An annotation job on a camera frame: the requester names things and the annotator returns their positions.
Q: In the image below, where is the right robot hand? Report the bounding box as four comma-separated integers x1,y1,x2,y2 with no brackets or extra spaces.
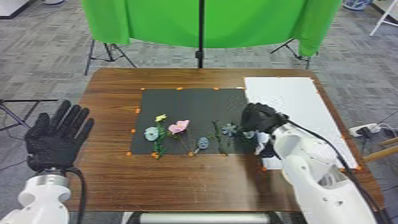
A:
238,102,292,135

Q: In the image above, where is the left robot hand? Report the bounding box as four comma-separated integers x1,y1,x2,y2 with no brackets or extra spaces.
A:
23,99,96,173

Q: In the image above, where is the pink flower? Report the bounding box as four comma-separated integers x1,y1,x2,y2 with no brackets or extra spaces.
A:
167,119,196,156

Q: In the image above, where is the dark blue flower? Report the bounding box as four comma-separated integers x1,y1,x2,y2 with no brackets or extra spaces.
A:
221,122,240,138

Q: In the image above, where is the white sheet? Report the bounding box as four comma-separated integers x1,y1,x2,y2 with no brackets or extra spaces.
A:
244,76,361,171

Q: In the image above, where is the green sprig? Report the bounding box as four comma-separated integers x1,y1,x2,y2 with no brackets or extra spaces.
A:
210,120,231,157

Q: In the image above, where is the dark mat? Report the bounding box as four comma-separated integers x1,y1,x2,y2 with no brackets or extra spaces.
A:
130,87,260,156

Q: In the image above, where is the small blue flower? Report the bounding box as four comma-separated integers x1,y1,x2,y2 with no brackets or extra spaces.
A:
192,136,212,155

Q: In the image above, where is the light blue flower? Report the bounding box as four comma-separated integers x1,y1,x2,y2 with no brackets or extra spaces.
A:
142,126,164,160

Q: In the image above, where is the yellow flower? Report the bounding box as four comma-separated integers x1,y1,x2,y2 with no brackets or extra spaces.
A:
153,113,171,158

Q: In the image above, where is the white power strip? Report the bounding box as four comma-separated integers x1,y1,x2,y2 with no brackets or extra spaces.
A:
347,122,384,138

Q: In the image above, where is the black tripod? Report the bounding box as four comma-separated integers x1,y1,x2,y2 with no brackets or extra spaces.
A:
82,39,139,76
269,37,315,70

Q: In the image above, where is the black stand pole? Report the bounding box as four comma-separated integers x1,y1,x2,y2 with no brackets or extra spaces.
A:
194,0,208,70

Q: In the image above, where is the pale grey bar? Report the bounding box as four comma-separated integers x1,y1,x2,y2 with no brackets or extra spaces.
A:
121,211,286,224

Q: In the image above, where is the black cable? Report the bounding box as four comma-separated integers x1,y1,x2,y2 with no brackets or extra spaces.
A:
62,167,89,224
286,119,384,221

